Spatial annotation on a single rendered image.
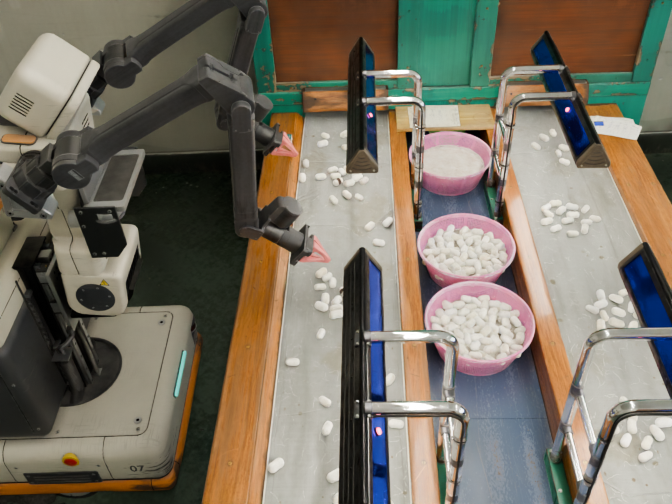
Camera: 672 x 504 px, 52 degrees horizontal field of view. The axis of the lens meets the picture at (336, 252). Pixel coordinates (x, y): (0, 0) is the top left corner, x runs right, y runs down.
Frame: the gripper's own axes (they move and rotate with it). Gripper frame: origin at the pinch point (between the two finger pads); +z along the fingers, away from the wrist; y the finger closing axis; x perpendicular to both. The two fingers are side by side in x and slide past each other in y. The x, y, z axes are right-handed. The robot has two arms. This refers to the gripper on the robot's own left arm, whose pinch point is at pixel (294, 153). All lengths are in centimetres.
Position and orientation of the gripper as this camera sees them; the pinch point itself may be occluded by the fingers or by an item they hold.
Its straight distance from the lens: 213.5
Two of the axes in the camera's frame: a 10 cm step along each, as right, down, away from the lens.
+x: -6.0, 5.8, 5.5
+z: 8.0, 4.6, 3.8
